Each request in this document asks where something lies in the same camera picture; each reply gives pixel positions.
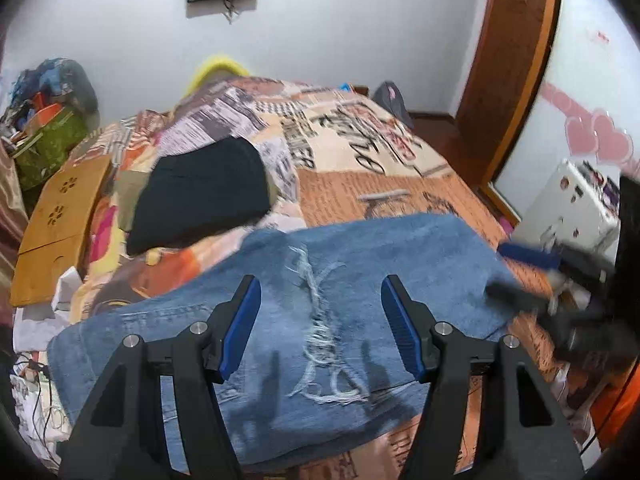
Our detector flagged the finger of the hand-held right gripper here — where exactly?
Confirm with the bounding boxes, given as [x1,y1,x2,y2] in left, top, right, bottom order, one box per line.
[486,280,556,315]
[497,241,563,272]

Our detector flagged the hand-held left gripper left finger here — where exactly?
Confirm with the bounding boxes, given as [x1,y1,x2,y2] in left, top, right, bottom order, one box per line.
[59,275,263,480]

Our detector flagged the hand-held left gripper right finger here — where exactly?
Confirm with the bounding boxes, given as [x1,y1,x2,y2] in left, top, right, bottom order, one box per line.
[381,275,586,480]

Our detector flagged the blue denim pants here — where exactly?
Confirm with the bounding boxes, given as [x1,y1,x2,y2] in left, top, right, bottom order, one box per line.
[47,212,521,467]

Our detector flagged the folded black pants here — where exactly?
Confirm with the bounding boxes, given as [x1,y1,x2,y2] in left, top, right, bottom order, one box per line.
[125,137,273,257]

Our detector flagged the white box with stickers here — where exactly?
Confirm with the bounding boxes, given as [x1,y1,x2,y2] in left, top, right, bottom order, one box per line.
[514,159,622,263]

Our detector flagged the printed patchwork blanket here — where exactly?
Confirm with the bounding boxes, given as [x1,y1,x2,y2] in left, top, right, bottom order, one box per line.
[47,75,576,480]

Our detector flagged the brown wooden door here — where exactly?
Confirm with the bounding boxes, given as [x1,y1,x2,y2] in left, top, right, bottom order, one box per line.
[452,0,565,188]

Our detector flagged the wooden folding table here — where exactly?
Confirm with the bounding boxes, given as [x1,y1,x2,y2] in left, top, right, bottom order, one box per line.
[10,162,114,307]

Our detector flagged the grey backpack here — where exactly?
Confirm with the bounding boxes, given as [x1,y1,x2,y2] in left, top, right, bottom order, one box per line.
[372,81,416,130]

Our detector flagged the yellow foam tube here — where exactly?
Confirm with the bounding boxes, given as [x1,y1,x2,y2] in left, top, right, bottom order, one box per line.
[182,52,252,97]

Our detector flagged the green patterned bag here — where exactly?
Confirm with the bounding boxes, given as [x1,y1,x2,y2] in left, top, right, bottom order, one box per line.
[12,109,92,192]

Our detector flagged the orange box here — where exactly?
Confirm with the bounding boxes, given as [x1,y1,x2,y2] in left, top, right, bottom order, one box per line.
[30,104,66,126]

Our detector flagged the pile of mixed clothes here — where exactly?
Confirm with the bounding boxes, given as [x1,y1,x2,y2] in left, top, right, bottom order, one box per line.
[0,57,99,133]

